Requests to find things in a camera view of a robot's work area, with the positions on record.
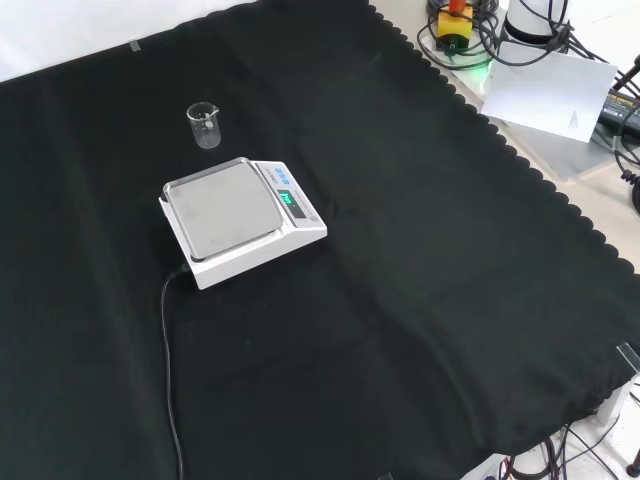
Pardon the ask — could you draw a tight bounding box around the small clear glass beaker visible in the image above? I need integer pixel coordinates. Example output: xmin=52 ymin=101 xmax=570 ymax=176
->
xmin=186 ymin=101 xmax=222 ymax=151

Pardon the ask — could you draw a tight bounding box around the white electronic balance steel pan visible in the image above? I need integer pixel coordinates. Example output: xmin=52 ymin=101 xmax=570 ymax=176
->
xmin=158 ymin=156 xmax=329 ymax=291

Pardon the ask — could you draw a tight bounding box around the black table cloth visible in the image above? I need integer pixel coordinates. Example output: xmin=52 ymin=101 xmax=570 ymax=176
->
xmin=0 ymin=0 xmax=640 ymax=480

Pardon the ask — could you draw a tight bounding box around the yellow emergency stop button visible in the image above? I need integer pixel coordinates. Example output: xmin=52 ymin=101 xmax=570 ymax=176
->
xmin=435 ymin=0 xmax=475 ymax=52

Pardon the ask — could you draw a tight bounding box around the white paper sheet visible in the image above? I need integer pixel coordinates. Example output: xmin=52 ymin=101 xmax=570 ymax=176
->
xmin=480 ymin=40 xmax=620 ymax=145

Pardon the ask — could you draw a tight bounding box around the black power adapter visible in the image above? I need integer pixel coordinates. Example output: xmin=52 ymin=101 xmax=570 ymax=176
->
xmin=596 ymin=85 xmax=640 ymax=140

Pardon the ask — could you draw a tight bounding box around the clear tape strip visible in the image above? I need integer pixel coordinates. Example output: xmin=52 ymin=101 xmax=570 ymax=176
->
xmin=615 ymin=341 xmax=640 ymax=374

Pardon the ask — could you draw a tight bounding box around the black tripod leg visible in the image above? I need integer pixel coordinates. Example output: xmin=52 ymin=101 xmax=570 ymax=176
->
xmin=612 ymin=51 xmax=640 ymax=94

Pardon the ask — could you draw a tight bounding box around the black balance power cable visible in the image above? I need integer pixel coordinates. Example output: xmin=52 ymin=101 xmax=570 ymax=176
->
xmin=160 ymin=263 xmax=192 ymax=480

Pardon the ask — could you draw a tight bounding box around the black coiled cable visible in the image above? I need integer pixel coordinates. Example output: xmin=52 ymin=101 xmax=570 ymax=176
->
xmin=611 ymin=133 xmax=640 ymax=217

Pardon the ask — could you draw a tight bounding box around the black floor cable bundle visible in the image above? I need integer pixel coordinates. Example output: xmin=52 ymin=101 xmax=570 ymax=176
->
xmin=497 ymin=422 xmax=640 ymax=480

